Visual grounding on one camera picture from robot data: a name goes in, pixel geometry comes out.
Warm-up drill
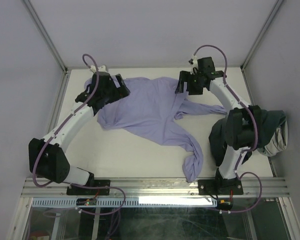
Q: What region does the dark green grey jacket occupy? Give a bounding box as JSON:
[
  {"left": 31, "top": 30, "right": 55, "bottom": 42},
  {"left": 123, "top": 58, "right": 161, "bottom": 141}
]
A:
[{"left": 208, "top": 110, "right": 289, "bottom": 167}]

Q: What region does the white slotted cable duct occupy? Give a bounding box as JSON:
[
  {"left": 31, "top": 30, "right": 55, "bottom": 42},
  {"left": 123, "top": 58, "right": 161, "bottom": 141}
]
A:
[{"left": 32, "top": 196, "right": 217, "bottom": 208}]

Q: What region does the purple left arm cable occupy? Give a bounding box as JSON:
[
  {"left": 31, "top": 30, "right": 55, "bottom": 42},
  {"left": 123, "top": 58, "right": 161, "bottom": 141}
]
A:
[{"left": 32, "top": 53, "right": 127, "bottom": 216}]

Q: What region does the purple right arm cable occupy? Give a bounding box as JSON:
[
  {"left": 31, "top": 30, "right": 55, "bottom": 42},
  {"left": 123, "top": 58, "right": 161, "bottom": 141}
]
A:
[{"left": 191, "top": 44, "right": 263, "bottom": 215}]

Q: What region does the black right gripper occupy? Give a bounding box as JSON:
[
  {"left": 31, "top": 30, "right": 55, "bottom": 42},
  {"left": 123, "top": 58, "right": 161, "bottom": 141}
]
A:
[{"left": 174, "top": 70, "right": 203, "bottom": 95}]

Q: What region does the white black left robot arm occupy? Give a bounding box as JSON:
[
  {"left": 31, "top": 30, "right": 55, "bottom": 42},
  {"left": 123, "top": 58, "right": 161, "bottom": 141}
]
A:
[{"left": 28, "top": 72, "right": 130, "bottom": 195}]

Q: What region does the aluminium mounting rail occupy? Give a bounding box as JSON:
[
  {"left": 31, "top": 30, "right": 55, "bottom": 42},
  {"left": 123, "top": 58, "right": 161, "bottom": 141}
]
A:
[{"left": 21, "top": 176, "right": 290, "bottom": 198}]

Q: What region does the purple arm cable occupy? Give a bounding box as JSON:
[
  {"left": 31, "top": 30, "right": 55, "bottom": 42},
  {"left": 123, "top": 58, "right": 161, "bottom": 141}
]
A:
[
  {"left": 32, "top": 53, "right": 127, "bottom": 216},
  {"left": 191, "top": 44, "right": 263, "bottom": 215}
]

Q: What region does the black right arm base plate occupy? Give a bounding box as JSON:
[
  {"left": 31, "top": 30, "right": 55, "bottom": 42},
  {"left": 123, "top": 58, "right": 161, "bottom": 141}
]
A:
[{"left": 198, "top": 178, "right": 244, "bottom": 196}]

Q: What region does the lilac purple jacket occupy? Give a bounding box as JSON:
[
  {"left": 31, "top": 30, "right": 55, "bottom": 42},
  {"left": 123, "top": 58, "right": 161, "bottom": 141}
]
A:
[{"left": 97, "top": 77, "right": 227, "bottom": 183}]

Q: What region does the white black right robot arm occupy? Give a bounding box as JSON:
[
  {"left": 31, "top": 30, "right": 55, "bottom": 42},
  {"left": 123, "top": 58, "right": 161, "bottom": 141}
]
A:
[{"left": 175, "top": 55, "right": 262, "bottom": 194}]

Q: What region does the aluminium left frame post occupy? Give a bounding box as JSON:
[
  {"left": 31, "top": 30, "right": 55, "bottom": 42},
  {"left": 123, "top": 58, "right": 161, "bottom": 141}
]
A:
[{"left": 21, "top": 0, "right": 68, "bottom": 73}]

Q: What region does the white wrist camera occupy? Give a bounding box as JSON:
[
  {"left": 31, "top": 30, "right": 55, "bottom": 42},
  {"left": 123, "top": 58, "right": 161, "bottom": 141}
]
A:
[
  {"left": 188, "top": 55, "right": 198, "bottom": 66},
  {"left": 88, "top": 65, "right": 109, "bottom": 76}
]

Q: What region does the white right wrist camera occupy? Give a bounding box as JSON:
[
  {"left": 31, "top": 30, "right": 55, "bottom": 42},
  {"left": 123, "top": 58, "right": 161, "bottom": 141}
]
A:
[{"left": 188, "top": 55, "right": 198, "bottom": 66}]

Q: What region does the aluminium frame post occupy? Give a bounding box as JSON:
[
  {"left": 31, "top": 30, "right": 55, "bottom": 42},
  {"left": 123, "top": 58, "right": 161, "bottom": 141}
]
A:
[
  {"left": 21, "top": 0, "right": 68, "bottom": 73},
  {"left": 240, "top": 0, "right": 286, "bottom": 72}
]

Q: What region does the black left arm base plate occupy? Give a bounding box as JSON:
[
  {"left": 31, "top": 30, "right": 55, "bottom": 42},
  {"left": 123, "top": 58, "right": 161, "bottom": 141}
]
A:
[{"left": 66, "top": 179, "right": 111, "bottom": 196}]

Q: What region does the aluminium right frame post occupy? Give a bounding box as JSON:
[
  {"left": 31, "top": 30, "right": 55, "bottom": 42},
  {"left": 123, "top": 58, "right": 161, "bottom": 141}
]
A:
[{"left": 240, "top": 0, "right": 286, "bottom": 72}]

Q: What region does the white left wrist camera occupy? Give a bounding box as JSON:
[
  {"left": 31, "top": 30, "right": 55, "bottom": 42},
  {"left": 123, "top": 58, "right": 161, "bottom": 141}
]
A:
[{"left": 88, "top": 65, "right": 109, "bottom": 76}]

